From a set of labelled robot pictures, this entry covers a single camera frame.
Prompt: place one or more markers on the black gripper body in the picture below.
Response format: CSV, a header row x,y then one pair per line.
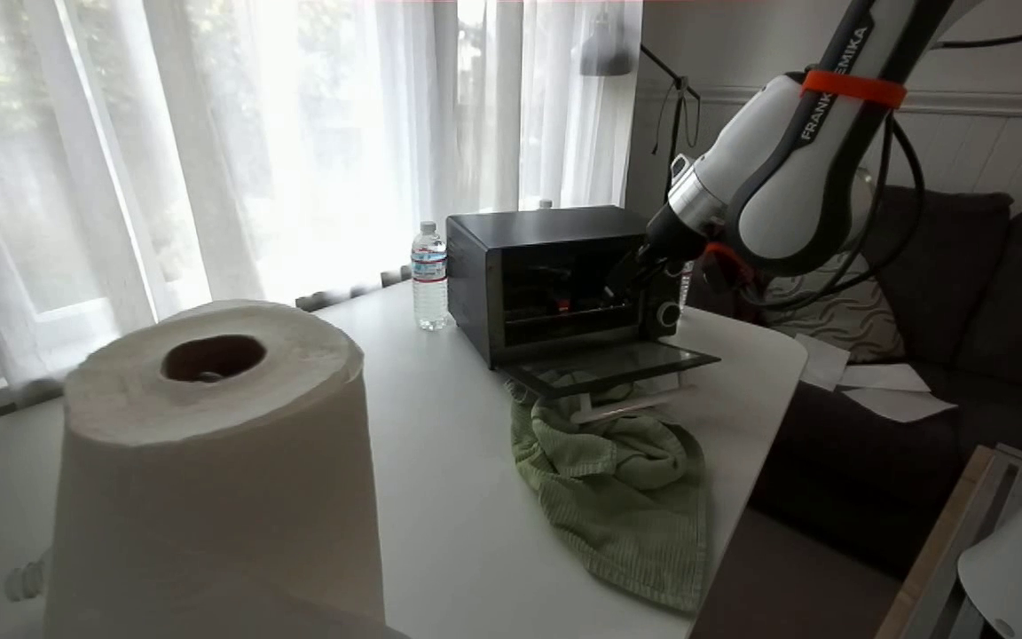
x,y
659,251

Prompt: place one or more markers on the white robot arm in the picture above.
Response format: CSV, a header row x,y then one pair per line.
x,y
782,179

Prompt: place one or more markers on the red cloth item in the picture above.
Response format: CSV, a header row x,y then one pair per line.
x,y
726,261

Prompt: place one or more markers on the white flat strip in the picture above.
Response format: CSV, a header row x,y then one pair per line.
x,y
620,410

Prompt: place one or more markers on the black thin stand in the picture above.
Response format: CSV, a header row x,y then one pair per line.
x,y
669,70

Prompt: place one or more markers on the black toaster oven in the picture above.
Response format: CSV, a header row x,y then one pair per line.
x,y
478,280

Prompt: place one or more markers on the patterned beige cushion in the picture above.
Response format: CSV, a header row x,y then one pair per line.
x,y
841,314

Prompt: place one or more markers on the clear plastic water bottle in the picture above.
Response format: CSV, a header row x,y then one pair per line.
x,y
430,286

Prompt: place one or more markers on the green towel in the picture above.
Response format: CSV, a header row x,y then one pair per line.
x,y
628,510

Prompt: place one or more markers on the white papers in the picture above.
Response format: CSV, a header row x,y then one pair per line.
x,y
896,393

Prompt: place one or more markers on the dark brown couch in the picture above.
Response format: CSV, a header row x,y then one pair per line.
x,y
1008,307

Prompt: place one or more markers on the white sheer curtain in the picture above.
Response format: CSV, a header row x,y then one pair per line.
x,y
238,145

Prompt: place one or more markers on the white paper towel roll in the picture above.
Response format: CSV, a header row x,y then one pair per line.
x,y
215,500

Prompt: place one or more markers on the wooden frame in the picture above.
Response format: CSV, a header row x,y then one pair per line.
x,y
948,546

